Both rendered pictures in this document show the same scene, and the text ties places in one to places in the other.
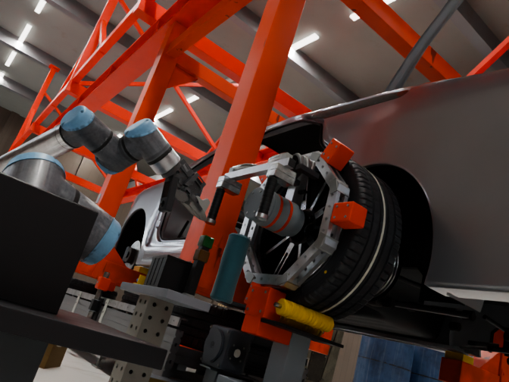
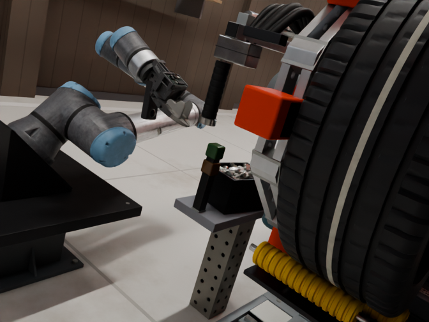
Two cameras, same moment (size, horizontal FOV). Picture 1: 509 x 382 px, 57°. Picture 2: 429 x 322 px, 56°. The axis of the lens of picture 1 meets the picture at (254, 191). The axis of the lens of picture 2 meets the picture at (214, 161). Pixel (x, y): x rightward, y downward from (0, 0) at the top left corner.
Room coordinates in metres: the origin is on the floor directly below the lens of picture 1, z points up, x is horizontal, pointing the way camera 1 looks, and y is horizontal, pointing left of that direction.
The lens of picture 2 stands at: (1.17, -0.92, 0.94)
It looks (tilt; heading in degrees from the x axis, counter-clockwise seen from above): 16 degrees down; 68
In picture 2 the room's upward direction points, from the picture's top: 16 degrees clockwise
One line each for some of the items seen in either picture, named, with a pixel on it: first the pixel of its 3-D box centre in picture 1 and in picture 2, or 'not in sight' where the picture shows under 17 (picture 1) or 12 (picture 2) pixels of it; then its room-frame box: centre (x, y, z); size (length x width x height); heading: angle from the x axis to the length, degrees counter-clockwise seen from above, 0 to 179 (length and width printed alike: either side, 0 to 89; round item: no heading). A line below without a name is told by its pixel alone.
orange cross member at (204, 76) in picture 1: (273, 133); not in sight; (4.59, -0.01, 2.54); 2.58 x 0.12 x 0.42; 122
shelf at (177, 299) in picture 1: (161, 295); (235, 204); (1.76, 0.21, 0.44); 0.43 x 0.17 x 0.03; 32
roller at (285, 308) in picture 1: (305, 315); (304, 280); (1.70, -0.31, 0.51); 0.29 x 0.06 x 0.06; 122
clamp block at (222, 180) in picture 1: (229, 185); not in sight; (1.79, 0.10, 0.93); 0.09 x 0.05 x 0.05; 122
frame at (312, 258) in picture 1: (288, 219); (340, 117); (1.75, -0.16, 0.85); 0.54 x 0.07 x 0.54; 32
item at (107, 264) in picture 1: (125, 266); not in sight; (4.05, 0.87, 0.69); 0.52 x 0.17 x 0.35; 122
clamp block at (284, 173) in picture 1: (281, 174); (237, 50); (1.50, -0.07, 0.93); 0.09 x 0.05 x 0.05; 122
